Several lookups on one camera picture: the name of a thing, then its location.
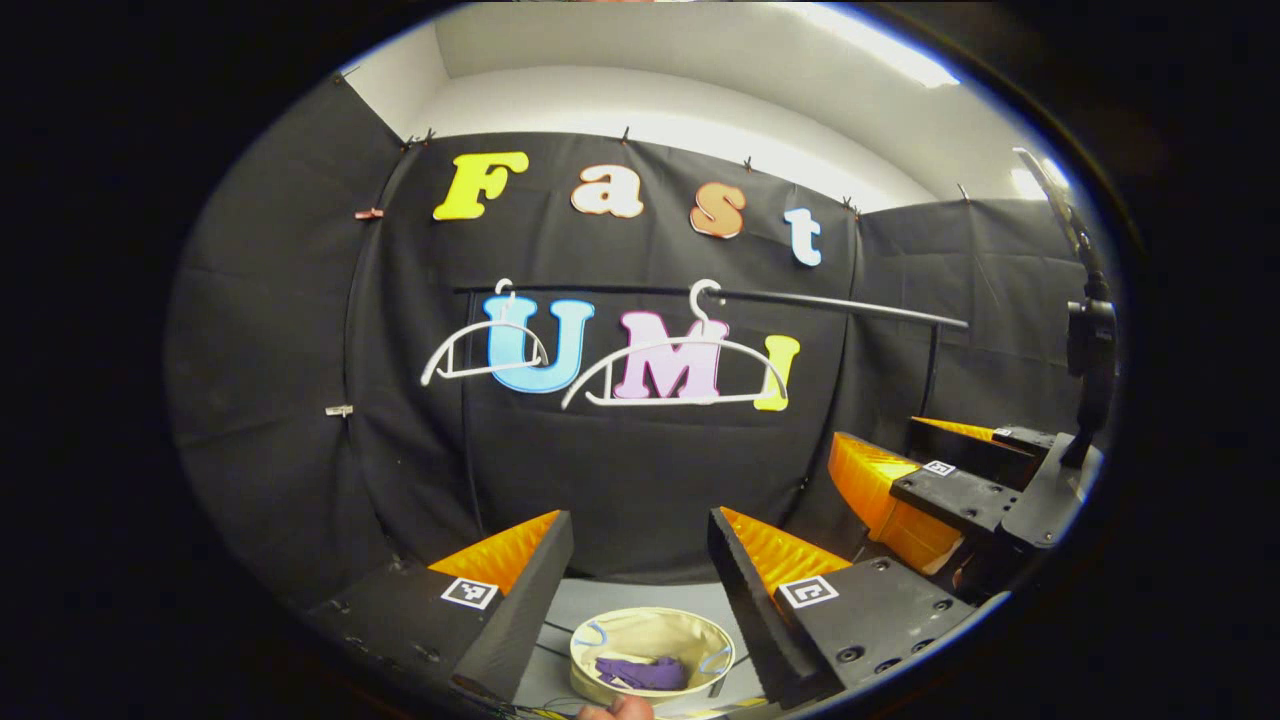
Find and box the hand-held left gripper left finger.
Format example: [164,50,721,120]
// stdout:
[300,510,576,703]

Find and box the white plastic clothes hanger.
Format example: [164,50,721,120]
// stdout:
[421,279,551,387]
[560,279,791,411]

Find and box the row of small black clips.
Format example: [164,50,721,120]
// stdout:
[335,65,973,216]

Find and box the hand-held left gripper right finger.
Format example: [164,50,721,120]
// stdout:
[707,506,1006,709]

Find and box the black clothes rack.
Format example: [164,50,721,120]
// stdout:
[453,285,971,541]

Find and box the beige round laundry hamper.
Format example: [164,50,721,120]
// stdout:
[568,606,738,709]

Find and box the small ceiling light panel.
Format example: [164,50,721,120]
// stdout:
[1008,155,1073,201]

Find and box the purple ribbed jacket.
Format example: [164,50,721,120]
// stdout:
[595,655,691,693]

